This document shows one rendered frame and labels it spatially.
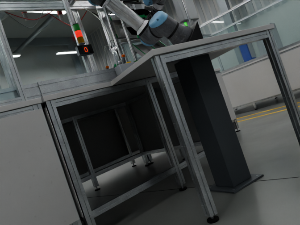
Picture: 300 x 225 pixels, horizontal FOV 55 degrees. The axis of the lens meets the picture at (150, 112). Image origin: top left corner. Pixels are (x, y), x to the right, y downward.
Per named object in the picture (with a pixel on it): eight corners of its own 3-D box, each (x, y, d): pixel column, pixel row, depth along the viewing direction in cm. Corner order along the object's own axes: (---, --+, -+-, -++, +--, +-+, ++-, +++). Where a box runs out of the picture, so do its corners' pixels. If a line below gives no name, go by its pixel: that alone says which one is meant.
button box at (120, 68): (145, 68, 204) (143, 60, 204) (122, 72, 191) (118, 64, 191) (140, 71, 209) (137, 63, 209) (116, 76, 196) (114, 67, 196)
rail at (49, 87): (156, 72, 219) (152, 59, 219) (43, 98, 163) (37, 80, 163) (152, 75, 223) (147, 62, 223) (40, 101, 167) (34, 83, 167)
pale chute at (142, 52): (160, 58, 234) (161, 52, 232) (147, 61, 228) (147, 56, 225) (142, 43, 252) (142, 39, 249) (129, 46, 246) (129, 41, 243)
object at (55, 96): (211, 62, 249) (210, 59, 249) (44, 101, 155) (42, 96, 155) (126, 102, 359) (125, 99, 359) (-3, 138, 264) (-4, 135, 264)
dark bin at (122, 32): (151, 35, 236) (150, 26, 233) (137, 38, 230) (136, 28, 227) (134, 34, 258) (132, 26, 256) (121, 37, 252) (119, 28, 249)
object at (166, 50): (275, 27, 176) (273, 23, 176) (153, 55, 133) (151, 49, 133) (204, 63, 237) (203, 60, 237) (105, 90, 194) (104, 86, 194)
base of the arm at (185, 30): (194, 24, 177) (181, 14, 174) (187, 42, 171) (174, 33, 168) (180, 35, 190) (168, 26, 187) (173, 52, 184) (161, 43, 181)
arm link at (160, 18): (174, 31, 170) (155, 18, 165) (162, 42, 181) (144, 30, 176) (179, 17, 175) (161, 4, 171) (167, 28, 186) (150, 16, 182)
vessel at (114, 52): (131, 68, 321) (120, 36, 322) (121, 71, 312) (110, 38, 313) (125, 72, 332) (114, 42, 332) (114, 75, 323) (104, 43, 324)
